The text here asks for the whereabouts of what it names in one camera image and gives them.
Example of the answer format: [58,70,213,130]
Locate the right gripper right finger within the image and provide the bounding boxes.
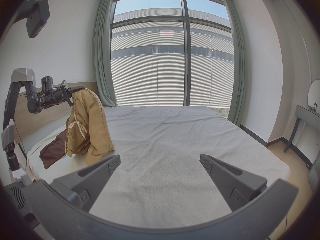
[199,154,268,213]

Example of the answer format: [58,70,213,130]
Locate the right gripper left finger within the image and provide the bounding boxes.
[51,155,121,212]

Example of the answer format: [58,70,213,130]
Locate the tan shorts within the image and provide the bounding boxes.
[64,88,115,166]

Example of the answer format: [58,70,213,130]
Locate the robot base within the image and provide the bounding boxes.
[4,168,34,217]

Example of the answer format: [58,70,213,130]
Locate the bed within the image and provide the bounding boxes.
[14,81,291,228]

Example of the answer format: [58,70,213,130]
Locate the brown garment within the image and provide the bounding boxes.
[39,131,87,170]

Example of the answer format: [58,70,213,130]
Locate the grey-green curtain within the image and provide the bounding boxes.
[94,0,118,107]
[222,0,247,128]

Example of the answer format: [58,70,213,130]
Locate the grey dressing table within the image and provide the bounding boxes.
[284,105,320,167]

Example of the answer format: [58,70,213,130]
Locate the window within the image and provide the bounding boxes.
[110,0,235,121]

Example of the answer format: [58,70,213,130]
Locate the round mirror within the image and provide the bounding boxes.
[307,79,320,109]

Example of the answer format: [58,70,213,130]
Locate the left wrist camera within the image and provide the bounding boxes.
[41,76,53,92]

